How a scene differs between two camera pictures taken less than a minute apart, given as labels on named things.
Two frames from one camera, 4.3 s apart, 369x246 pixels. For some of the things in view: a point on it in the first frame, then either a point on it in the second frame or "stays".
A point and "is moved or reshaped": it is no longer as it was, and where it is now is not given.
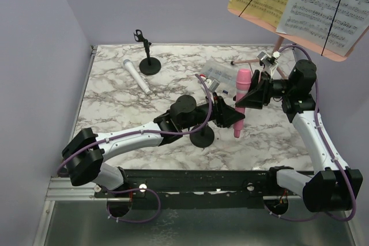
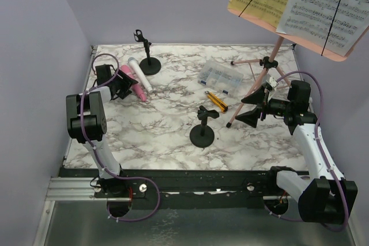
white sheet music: x=314 y=3 stays
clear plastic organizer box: x=225 y=73 stays
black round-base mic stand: x=150 y=65 stays
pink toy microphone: x=243 y=78 -> x=136 y=88
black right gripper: x=265 y=89 -> x=265 y=108
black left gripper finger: x=228 y=114 -> x=123 y=93
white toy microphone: x=128 y=63 is moved or reshaped
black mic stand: x=203 y=137 stays
